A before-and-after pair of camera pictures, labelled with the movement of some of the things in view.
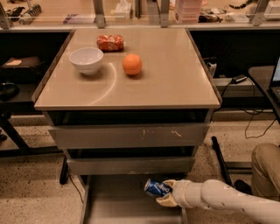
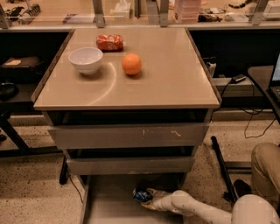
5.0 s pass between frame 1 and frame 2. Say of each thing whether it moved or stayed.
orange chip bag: stayed
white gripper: moved
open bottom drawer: stayed
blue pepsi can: moved
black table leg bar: stayed
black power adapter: stayed
